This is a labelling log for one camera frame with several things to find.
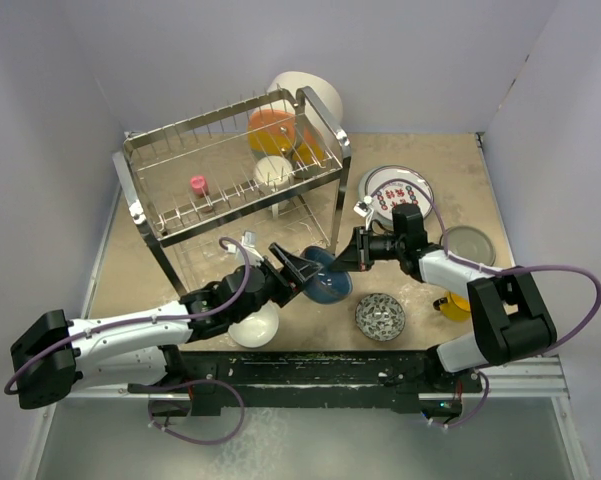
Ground stainless steel dish rack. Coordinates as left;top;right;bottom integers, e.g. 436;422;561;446
112;87;351;294

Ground plain white bowl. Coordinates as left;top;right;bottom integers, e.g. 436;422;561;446
228;302;279;348

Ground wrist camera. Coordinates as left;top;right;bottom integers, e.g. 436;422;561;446
230;230;262;265
353;195;375;225

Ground large cream bowl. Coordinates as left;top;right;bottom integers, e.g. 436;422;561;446
267;71;343;124

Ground white plate with red characters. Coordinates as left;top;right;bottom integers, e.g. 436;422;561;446
358;165;434;229

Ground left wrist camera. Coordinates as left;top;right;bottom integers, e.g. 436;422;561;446
230;230;262;265

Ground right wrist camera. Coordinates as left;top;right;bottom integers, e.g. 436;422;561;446
353;195;375;225

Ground yellow plastic dish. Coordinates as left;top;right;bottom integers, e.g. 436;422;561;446
292;129;325;167

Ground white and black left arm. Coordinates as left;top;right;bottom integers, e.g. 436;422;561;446
4;237;322;410

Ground black white patterned bowl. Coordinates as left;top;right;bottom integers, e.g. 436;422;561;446
355;293;406;342

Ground pink plastic cup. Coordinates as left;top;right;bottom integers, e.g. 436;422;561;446
189;175;209;198

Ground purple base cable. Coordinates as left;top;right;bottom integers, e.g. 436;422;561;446
427;369;494;431
147;378;246;445

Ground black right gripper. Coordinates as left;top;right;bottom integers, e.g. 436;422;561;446
329;225;405;271

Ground yellow translucent mug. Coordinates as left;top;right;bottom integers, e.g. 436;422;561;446
433;292;471;322

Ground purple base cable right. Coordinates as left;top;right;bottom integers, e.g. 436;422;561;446
427;369;494;431

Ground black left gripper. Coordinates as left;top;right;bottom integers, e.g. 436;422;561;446
230;243;322;324

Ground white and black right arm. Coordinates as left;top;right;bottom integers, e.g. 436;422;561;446
329;204;557;391

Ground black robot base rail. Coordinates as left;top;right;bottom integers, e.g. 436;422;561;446
128;347;483;418

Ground cream mug in rack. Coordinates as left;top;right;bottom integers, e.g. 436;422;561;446
253;155;294;194

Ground grey green small plate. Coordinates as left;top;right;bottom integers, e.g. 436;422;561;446
445;225;496;266

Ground dark blue ceramic bowl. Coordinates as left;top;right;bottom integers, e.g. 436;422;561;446
301;246;353;305

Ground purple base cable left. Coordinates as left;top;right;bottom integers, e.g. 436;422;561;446
147;378;246;445

